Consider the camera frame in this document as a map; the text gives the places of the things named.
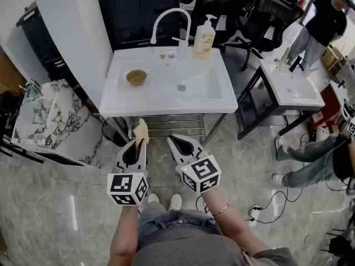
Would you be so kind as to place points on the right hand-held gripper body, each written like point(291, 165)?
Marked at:
point(202, 173)

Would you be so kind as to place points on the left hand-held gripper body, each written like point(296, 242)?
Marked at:
point(122, 184)

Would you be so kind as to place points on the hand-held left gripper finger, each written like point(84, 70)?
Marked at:
point(119, 154)
point(144, 159)

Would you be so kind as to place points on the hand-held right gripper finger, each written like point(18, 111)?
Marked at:
point(174, 151)
point(191, 145)

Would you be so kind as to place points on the yellow sponge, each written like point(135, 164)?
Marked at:
point(141, 132)

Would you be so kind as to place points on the brown bowl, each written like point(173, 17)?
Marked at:
point(136, 77)

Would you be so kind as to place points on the person's right forearm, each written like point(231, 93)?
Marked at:
point(235, 229)

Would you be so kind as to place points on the person's left forearm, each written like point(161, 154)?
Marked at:
point(123, 231)

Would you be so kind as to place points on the black waste bin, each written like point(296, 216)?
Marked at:
point(112, 133)

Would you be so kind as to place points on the metal sink stand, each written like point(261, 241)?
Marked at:
point(177, 125)

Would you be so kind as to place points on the person's left white shoe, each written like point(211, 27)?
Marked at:
point(153, 198)

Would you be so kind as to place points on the person's white shoe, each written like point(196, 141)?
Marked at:
point(153, 198)
point(174, 202)

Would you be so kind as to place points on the person's right white shoe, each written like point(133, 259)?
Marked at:
point(174, 202)

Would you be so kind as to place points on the large white ceramic sink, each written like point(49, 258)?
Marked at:
point(166, 101)

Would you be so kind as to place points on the person's blue jeans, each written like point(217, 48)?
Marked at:
point(172, 223)

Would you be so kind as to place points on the metal sink drain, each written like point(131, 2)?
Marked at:
point(181, 87)

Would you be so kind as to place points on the white power strip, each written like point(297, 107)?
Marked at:
point(254, 216)

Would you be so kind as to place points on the marble pattern sink cabinet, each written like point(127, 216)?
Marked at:
point(61, 120)

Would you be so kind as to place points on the person's grey shirt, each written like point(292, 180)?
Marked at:
point(194, 253)

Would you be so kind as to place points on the beige cup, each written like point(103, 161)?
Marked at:
point(47, 91)

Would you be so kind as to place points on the white gooseneck faucet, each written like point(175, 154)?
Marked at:
point(181, 48)

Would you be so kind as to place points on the orange label soap pump bottle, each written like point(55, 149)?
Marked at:
point(203, 43)

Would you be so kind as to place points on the small white sink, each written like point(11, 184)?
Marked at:
point(294, 93)

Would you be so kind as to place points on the beige scrubbing stick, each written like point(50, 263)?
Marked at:
point(283, 58)

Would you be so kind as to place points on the black faucet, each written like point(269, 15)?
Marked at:
point(295, 64)

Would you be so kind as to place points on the black side cabinet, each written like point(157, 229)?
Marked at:
point(41, 43)

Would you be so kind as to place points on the tall black machine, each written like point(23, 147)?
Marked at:
point(138, 12)

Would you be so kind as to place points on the black mesh office chair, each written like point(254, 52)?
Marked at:
point(271, 23)

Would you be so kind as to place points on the black sink frame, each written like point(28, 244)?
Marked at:
point(249, 112)

